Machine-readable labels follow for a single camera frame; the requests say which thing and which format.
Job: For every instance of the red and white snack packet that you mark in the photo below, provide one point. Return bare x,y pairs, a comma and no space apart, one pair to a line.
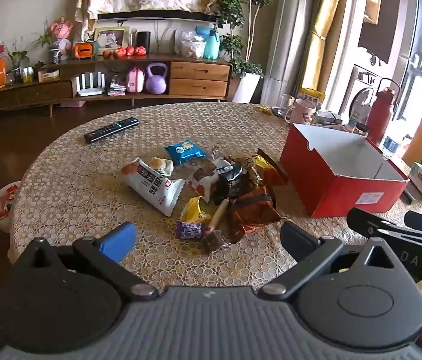
201,185

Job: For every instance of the brown candy in clear wrapper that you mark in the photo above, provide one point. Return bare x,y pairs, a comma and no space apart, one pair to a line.
213,240

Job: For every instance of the yellow candy wrapper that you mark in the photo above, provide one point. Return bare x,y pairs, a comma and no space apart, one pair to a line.
263,110

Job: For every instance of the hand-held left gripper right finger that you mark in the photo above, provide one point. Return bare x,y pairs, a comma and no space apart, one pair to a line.
296,239

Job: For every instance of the grey box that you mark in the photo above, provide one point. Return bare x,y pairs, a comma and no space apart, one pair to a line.
327,117

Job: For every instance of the purple candy packet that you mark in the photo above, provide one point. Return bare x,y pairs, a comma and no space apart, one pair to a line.
190,229

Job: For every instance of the white bread bag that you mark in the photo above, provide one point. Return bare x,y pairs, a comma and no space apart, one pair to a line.
151,187

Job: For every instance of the television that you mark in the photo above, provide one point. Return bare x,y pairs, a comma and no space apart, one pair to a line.
158,15

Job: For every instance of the purple kettlebell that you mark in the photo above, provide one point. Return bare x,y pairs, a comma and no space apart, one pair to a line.
156,82

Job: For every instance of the small jar with black lid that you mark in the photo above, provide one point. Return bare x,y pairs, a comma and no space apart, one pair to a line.
361,129

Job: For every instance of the black cylinder speaker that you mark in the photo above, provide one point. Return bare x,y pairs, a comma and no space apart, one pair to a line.
143,40

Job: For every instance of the black snack packet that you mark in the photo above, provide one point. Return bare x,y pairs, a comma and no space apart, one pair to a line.
229,182

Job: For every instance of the potted tree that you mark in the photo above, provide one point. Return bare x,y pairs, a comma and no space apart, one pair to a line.
233,11

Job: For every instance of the pink toy case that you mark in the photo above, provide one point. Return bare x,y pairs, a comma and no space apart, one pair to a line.
135,79

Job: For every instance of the orange radio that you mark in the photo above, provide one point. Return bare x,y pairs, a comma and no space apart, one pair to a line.
85,50

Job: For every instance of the patterned vase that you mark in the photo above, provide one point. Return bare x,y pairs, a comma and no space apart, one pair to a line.
54,55

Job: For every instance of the white plant pot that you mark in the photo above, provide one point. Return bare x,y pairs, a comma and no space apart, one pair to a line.
246,86

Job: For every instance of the plastic water bottle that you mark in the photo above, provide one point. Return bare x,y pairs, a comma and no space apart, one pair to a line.
391,145

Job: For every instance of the shiny red gold snack packet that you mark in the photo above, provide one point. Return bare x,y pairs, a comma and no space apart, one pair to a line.
265,170

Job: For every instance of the teal spray bottle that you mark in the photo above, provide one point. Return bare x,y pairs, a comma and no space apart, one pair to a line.
211,47

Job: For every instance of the wooden tv cabinet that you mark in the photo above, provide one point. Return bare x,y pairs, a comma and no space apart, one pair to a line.
196,80

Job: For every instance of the pink mug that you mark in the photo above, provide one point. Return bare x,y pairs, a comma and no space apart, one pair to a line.
302,110

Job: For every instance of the clear plastic bag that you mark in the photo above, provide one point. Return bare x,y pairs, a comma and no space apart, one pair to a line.
190,47

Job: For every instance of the pink plush toy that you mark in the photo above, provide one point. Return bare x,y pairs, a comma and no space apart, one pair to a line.
62,33

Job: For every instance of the red thermos bottle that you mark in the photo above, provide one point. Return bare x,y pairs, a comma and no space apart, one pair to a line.
379,116

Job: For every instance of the red cardboard box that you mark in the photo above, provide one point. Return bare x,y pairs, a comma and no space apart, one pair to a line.
331,191

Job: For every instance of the stack of booklets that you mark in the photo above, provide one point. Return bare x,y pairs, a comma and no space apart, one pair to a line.
116,88

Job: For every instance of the washing machine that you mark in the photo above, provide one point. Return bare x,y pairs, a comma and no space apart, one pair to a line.
361,97

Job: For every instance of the white router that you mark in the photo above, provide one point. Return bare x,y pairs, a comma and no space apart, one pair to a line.
89,82

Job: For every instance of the standing air conditioner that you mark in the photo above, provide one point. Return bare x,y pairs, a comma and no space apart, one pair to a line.
289,37

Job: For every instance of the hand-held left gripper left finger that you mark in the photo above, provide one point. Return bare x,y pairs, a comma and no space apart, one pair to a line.
117,242

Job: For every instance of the small cardboard box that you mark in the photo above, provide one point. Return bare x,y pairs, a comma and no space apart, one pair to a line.
48,75

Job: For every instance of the blue container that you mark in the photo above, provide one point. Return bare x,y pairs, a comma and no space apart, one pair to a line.
201,31

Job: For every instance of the photo frame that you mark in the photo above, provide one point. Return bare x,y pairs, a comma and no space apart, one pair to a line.
111,39

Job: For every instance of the blue snack packet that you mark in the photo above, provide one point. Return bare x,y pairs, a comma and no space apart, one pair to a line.
184,152

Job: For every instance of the black remote with coloured buttons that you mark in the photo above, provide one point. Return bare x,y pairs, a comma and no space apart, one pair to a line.
111,130

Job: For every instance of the yellow bag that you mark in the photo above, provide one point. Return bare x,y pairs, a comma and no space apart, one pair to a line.
310,94

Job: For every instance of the orange and dark snack packet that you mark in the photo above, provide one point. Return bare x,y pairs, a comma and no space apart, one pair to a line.
252,212

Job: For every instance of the small bun packet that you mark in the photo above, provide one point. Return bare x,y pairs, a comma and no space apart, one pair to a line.
160,165

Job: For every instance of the yellow snack packet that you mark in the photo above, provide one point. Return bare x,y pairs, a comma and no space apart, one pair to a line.
194,210

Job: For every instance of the yellow curtain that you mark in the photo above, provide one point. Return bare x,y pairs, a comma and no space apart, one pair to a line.
323,45

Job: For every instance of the sausage stick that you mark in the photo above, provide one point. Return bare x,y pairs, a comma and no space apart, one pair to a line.
218,213

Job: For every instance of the glass cup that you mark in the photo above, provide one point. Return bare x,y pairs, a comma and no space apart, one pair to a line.
287,101

